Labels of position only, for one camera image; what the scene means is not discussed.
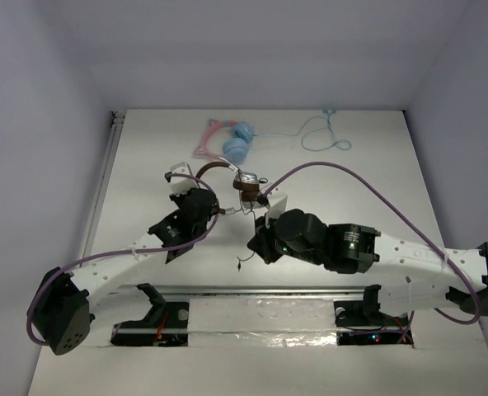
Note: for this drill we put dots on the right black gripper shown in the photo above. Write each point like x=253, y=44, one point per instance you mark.
x=261, y=240

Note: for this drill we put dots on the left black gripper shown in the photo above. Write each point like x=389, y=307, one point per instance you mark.
x=208, y=200

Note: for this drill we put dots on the brown silver headphones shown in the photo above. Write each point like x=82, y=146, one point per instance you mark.
x=247, y=184

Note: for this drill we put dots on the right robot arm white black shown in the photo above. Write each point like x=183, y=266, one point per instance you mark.
x=437, y=278

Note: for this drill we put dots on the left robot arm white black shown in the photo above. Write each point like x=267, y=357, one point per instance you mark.
x=61, y=313

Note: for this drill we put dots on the pink blue cat headphones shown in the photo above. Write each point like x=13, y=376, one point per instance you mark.
x=235, y=149

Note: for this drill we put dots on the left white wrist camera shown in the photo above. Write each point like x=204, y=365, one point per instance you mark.
x=180, y=179

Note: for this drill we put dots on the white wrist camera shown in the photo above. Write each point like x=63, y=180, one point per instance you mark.
x=180, y=179
x=275, y=203

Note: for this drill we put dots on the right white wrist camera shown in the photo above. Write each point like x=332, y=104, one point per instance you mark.
x=275, y=203

